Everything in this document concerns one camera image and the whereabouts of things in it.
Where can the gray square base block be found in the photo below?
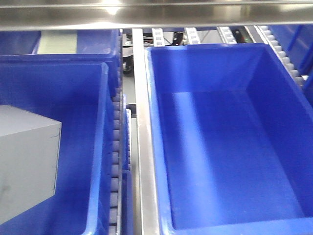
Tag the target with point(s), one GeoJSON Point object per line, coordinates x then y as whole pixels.
{"type": "Point", "coordinates": [29, 152]}

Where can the right blue sorting bin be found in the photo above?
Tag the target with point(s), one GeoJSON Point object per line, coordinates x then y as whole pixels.
{"type": "Point", "coordinates": [233, 142]}

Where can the blue sorting bin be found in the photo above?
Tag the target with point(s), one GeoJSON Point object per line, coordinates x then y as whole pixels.
{"type": "Point", "coordinates": [233, 142]}
{"type": "Point", "coordinates": [78, 96]}

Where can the left blue sorting bin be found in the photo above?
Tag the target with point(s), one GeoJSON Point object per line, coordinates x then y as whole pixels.
{"type": "Point", "coordinates": [78, 96]}

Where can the rear left blue bin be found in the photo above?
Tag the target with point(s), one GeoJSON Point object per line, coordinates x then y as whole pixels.
{"type": "Point", "coordinates": [65, 46]}

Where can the gray roller conveyor strip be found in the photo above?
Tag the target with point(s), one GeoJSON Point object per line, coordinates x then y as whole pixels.
{"type": "Point", "coordinates": [116, 175]}

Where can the steel upper shelf beam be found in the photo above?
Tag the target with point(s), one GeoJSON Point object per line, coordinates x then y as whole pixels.
{"type": "Point", "coordinates": [22, 15]}

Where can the steel divider rail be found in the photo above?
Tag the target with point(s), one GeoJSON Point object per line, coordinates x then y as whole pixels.
{"type": "Point", "coordinates": [149, 220]}

